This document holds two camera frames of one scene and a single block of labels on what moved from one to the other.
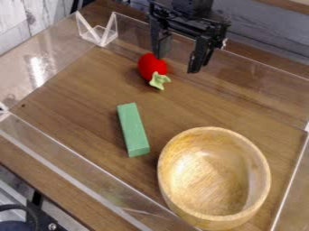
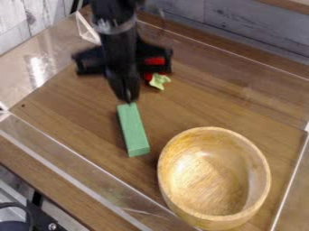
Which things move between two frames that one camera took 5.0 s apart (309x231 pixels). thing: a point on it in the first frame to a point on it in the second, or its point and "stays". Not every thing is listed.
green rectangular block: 133,133 stays
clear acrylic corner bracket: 99,35 stays
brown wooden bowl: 214,177 stays
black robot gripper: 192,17 to 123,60
